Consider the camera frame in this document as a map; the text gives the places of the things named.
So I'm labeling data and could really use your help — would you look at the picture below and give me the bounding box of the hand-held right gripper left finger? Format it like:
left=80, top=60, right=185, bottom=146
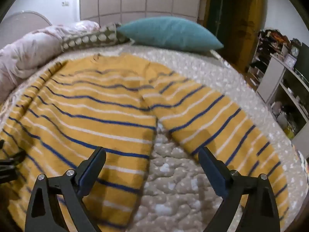
left=24, top=146, right=107, bottom=232

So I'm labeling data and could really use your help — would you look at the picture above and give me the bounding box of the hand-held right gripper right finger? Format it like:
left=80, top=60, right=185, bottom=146
left=198, top=146, right=282, bottom=232

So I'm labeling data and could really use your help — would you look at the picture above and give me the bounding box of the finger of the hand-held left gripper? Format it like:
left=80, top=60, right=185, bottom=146
left=0, top=150, right=26, bottom=174

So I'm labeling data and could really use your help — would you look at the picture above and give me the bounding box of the pile of clothes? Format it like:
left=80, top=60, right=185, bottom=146
left=259, top=29, right=290, bottom=54

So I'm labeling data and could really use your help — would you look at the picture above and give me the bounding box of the beige quilted bedspread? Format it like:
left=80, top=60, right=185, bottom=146
left=0, top=45, right=306, bottom=232

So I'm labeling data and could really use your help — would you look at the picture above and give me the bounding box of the white shelf unit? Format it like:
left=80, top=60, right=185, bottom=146
left=246, top=29, right=309, bottom=141

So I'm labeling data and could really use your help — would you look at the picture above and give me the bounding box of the pink floral duvet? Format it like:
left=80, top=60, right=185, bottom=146
left=0, top=20, right=100, bottom=102

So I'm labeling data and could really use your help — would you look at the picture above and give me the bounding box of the green patterned bolster pillow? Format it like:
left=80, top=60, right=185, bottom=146
left=60, top=22, right=131, bottom=52

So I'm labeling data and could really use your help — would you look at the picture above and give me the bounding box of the small purple clock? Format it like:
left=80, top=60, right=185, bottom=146
left=285, top=53, right=297, bottom=68

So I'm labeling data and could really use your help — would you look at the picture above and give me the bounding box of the dark screen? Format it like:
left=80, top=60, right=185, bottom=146
left=295, top=42, right=309, bottom=78

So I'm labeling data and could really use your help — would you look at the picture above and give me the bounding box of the black mantel clock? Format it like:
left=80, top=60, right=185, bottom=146
left=290, top=39, right=301, bottom=58

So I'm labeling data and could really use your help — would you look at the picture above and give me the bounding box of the teal pillow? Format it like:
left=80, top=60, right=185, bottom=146
left=116, top=17, right=224, bottom=52

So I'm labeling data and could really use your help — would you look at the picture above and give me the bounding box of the wooden door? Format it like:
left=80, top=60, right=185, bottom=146
left=205, top=0, right=268, bottom=73

